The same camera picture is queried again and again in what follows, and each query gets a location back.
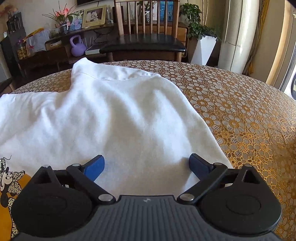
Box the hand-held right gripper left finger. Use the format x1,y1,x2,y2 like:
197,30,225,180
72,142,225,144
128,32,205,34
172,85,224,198
35,155,116,205

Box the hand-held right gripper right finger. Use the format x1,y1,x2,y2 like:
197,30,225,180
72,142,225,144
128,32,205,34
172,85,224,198
177,153,262,205

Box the white cartoon print T-shirt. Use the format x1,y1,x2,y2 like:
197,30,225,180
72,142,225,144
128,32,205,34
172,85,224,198
0,57,234,241

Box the potted green tree white planter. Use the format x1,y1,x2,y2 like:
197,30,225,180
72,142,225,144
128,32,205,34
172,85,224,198
179,0,222,66

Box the flat white box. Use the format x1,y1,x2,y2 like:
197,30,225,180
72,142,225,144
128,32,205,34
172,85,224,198
85,45,102,55

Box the wooden television cabinet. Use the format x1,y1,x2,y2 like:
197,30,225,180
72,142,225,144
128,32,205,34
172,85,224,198
17,21,189,77

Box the purple kettlebell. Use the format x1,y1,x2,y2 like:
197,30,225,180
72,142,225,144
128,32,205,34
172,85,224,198
70,35,86,57

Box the white router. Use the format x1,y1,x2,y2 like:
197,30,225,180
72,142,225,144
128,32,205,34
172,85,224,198
84,36,96,49

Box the cream box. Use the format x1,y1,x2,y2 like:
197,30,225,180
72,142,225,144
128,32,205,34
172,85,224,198
45,39,63,51

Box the jar of gold chocolates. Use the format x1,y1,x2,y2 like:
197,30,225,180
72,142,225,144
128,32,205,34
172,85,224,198
17,43,29,59

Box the grey shopping bag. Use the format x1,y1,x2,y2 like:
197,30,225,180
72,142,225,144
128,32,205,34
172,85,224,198
26,30,50,52

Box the white standing air conditioner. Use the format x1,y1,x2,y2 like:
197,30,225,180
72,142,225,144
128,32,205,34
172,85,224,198
218,0,260,75

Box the black cabinet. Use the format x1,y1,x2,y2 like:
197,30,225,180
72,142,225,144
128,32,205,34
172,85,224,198
0,35,19,78

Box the pink flowers in patterned vase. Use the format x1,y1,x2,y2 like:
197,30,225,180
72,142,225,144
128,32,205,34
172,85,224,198
43,6,80,35

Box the princess picture card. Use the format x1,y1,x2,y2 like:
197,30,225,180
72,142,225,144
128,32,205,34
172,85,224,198
69,10,84,32

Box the yellow paper bag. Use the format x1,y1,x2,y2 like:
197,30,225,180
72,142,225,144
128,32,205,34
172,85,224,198
25,28,44,39

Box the glass sliding door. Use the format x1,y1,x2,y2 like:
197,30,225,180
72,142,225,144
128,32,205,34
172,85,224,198
266,0,296,100

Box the blue printed box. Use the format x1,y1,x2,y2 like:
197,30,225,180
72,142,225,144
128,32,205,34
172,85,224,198
159,1,174,22

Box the black drinks machine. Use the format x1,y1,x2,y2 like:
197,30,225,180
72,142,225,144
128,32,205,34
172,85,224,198
6,18,26,35

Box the yellow and grey curtain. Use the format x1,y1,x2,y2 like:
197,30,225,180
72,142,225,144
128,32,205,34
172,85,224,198
251,0,278,77

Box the dried pink flowers vase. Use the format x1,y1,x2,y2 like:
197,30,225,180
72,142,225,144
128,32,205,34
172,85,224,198
0,5,18,18

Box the yellow photo frame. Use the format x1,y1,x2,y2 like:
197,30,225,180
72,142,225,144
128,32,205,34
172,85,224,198
82,5,107,29

